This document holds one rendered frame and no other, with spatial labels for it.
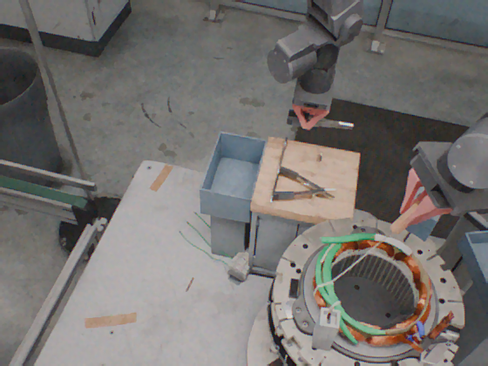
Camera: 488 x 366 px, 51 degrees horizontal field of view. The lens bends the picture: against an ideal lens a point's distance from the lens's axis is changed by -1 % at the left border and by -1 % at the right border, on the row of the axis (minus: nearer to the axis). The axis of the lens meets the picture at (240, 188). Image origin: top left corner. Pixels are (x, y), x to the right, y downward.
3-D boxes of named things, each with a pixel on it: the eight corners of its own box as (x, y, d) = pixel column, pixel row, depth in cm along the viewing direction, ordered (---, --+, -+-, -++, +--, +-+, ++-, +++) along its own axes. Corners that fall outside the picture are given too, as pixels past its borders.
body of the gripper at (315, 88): (291, 106, 91) (297, 73, 85) (300, 71, 98) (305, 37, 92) (328, 113, 91) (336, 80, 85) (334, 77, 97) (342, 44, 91)
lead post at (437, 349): (434, 368, 80) (462, 339, 70) (417, 363, 80) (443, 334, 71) (435, 357, 81) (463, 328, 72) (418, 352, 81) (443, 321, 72)
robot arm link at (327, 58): (351, 31, 84) (327, 15, 86) (320, 46, 81) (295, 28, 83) (342, 66, 89) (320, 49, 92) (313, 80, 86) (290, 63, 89)
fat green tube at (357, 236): (318, 247, 87) (319, 240, 86) (319, 227, 90) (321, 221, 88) (405, 260, 86) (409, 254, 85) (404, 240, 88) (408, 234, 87)
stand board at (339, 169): (250, 211, 104) (250, 204, 102) (267, 143, 115) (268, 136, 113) (349, 231, 101) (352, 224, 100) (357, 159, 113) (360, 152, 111)
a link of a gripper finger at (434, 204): (398, 240, 67) (446, 199, 60) (375, 194, 70) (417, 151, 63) (435, 236, 70) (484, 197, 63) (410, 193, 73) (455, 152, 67)
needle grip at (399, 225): (393, 235, 71) (420, 211, 67) (387, 225, 72) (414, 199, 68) (401, 234, 72) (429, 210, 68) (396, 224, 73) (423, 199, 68)
